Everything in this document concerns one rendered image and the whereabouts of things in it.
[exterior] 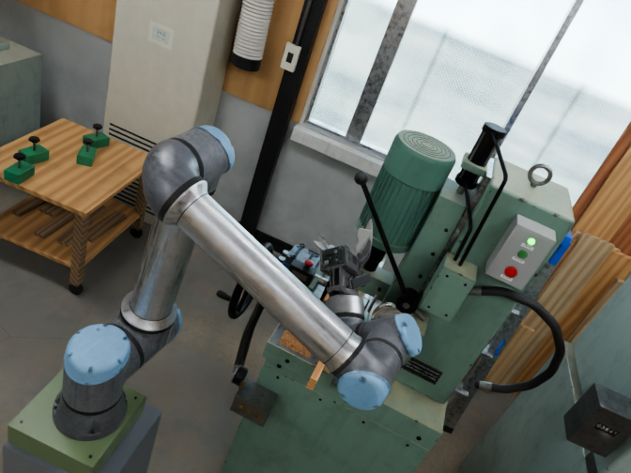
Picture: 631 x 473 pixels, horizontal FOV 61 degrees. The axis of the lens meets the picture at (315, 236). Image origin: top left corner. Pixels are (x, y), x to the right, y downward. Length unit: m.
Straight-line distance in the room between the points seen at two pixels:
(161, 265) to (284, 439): 0.86
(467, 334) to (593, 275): 1.41
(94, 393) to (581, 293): 2.29
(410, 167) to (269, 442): 1.09
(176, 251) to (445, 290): 0.68
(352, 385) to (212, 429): 1.47
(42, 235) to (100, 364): 1.54
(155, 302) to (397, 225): 0.67
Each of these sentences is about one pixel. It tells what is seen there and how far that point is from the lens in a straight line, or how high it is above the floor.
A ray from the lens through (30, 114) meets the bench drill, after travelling 3.58.
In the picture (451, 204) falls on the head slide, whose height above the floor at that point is 1.41.
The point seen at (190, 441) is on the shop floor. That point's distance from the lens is 2.38.
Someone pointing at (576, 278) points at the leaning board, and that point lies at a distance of 2.88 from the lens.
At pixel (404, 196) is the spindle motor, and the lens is 1.44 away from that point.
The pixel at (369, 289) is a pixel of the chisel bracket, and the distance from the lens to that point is 1.66.
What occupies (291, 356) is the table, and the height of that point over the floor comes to 0.89.
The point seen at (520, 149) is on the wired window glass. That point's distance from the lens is 2.97.
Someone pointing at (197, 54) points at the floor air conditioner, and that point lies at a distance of 2.80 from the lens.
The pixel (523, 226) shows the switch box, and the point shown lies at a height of 1.48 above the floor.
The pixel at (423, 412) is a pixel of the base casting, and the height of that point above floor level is 0.80.
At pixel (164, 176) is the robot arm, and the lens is 1.04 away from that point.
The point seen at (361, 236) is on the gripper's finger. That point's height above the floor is 1.33.
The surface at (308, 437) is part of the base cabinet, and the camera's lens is 1.89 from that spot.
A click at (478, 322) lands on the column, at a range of 1.57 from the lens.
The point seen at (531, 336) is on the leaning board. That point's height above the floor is 0.42.
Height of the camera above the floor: 1.99
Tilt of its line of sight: 33 degrees down
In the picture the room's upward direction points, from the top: 22 degrees clockwise
